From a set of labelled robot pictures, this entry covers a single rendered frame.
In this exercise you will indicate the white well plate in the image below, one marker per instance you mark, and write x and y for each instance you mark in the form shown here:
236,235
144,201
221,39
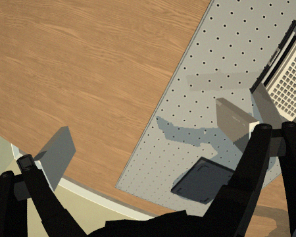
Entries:
282,86

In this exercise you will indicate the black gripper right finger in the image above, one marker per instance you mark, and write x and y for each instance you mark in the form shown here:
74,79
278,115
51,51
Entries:
232,209

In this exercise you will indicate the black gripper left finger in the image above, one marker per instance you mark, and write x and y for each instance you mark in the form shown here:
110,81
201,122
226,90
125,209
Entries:
38,180

